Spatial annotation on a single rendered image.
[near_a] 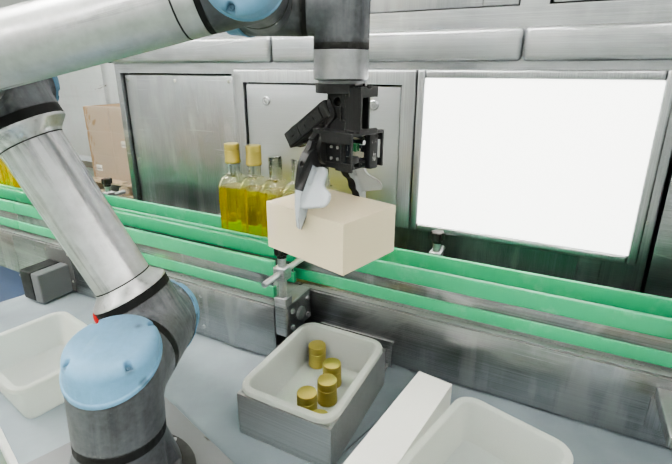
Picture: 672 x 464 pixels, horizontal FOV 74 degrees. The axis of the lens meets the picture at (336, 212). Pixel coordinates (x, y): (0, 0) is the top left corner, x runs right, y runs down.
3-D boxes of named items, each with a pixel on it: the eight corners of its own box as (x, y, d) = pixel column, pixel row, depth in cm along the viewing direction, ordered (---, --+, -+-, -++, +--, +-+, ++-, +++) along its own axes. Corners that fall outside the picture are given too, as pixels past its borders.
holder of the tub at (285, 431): (394, 367, 90) (395, 333, 87) (330, 472, 67) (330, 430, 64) (319, 344, 97) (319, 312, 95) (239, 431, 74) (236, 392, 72)
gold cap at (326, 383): (331, 410, 76) (331, 388, 74) (313, 403, 77) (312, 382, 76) (341, 397, 79) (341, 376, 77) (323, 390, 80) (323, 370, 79)
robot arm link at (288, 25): (205, -45, 50) (303, -44, 50) (227, -22, 61) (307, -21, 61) (210, 30, 52) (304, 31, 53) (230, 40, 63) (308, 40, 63)
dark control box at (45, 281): (74, 292, 119) (68, 263, 117) (44, 306, 113) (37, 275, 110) (55, 286, 123) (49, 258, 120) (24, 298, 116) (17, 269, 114)
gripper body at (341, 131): (349, 178, 59) (350, 85, 56) (304, 169, 65) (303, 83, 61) (383, 169, 65) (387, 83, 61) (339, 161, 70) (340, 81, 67)
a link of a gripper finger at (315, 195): (310, 230, 58) (337, 167, 60) (280, 220, 62) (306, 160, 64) (323, 237, 61) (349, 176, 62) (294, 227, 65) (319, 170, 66)
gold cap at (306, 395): (311, 424, 73) (310, 402, 71) (292, 416, 74) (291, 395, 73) (321, 410, 76) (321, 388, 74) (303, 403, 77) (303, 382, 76)
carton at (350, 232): (342, 275, 61) (343, 224, 59) (268, 246, 72) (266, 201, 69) (393, 250, 70) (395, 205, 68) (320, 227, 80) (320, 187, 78)
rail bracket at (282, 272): (317, 283, 95) (316, 228, 91) (272, 321, 81) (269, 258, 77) (305, 280, 96) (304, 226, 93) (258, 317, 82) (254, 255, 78)
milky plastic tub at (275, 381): (385, 381, 85) (387, 341, 82) (331, 471, 66) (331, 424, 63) (307, 355, 93) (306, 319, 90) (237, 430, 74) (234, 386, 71)
